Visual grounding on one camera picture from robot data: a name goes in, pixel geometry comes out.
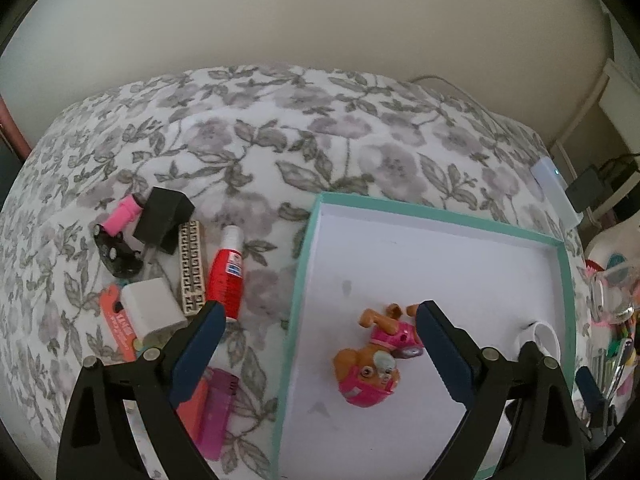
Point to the orange packet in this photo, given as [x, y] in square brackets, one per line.
[112, 325]

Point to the pink lighter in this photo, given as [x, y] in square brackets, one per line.
[217, 410]

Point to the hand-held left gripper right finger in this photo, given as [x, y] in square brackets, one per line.
[445, 350]

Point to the white charger plug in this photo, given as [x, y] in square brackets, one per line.
[147, 307]

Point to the black block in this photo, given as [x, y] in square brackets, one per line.
[160, 215]

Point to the red glue bottle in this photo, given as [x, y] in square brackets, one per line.
[225, 280]

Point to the grey floral blanket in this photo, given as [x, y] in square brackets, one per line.
[300, 135]

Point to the orange-red flat item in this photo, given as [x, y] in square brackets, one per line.
[192, 410]

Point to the clear glass jar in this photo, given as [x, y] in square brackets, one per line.
[612, 292]

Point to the gold patterned case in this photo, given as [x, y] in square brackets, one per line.
[192, 270]

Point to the pink cylinder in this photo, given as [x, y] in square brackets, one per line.
[122, 215]

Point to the black hair clip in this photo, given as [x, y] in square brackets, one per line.
[112, 257]

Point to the teal shallow box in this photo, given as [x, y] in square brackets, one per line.
[425, 260]

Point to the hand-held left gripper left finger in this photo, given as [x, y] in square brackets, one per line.
[200, 345]

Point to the white electronic device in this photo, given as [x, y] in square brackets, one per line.
[555, 185]

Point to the white plastic container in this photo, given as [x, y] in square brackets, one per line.
[615, 240]

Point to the white shelf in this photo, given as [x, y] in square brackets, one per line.
[620, 95]

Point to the brown and pink dog toy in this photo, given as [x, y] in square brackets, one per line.
[365, 380]

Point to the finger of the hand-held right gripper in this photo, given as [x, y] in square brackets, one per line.
[589, 387]

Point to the black power adapter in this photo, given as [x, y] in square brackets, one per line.
[587, 187]

